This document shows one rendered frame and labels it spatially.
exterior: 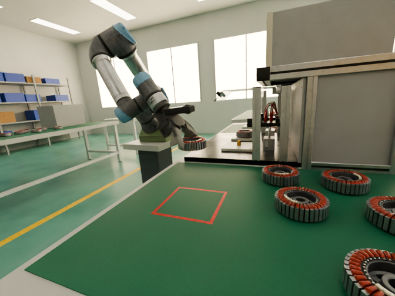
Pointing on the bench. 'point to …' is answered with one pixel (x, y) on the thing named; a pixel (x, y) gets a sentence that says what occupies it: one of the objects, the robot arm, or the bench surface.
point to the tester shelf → (323, 69)
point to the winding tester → (330, 31)
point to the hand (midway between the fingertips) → (193, 144)
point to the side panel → (350, 123)
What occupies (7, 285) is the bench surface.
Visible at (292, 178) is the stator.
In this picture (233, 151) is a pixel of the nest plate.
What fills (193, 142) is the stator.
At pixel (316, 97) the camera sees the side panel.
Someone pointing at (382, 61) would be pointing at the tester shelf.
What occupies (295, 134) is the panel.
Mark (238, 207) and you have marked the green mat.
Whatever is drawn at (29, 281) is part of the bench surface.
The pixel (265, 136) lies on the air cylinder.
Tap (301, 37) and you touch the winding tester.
